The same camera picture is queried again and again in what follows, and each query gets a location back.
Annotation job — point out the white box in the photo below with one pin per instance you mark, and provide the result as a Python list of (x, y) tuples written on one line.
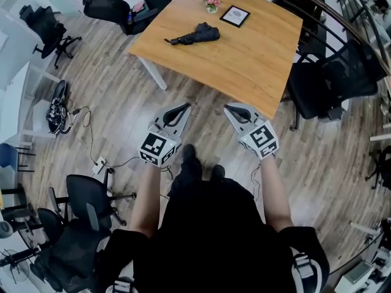
[(355, 275)]

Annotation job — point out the blue bottle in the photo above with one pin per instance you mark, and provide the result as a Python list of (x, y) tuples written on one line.
[(130, 17)]

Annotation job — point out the pink pouch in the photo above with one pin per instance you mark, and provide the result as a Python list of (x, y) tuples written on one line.
[(138, 6)]

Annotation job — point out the blue chair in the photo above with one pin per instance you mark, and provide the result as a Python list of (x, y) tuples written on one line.
[(9, 156)]

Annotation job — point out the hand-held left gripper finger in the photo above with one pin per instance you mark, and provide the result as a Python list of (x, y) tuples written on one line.
[(184, 119), (169, 110)]

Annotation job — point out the white shelf unit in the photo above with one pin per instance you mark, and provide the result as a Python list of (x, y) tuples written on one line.
[(18, 102)]

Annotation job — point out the black framed picture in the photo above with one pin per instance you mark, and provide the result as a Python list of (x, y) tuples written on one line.
[(234, 16)]

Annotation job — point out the black mesh office chair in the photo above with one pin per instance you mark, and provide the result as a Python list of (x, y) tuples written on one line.
[(88, 197), (70, 255), (333, 81), (382, 166), (107, 6), (49, 35)]

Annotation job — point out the person's black right shoe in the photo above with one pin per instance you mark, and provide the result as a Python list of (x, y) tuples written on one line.
[(218, 172)]

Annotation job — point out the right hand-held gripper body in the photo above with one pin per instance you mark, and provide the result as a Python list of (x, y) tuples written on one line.
[(261, 139)]

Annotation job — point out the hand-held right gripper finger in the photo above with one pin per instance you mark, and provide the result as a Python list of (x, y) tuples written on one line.
[(249, 111), (233, 122)]

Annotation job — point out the black standing fan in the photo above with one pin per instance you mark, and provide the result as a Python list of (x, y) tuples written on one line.
[(13, 264)]

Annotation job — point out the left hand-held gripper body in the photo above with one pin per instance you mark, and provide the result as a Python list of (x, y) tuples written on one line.
[(159, 146)]

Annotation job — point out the pink flowers in white pot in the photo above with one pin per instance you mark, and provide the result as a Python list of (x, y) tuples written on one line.
[(212, 3)]

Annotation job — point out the person's black left shoe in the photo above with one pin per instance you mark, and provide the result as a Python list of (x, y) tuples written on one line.
[(188, 153)]

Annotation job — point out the person's right forearm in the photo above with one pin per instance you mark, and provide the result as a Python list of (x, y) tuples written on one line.
[(276, 194)]

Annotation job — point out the person's left forearm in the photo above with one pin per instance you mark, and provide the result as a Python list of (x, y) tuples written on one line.
[(148, 194)]

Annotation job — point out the wooden table with white legs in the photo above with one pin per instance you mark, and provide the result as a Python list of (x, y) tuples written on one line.
[(238, 60)]

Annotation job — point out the black umbrella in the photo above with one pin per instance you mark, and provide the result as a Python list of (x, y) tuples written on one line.
[(203, 34)]

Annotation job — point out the person's black shoe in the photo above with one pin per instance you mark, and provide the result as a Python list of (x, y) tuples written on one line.
[(218, 172), (188, 153)]

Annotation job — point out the person's black clothing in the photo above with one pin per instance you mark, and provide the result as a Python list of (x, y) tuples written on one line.
[(214, 240)]

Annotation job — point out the white power strip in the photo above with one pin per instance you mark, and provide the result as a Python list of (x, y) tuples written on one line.
[(99, 165)]

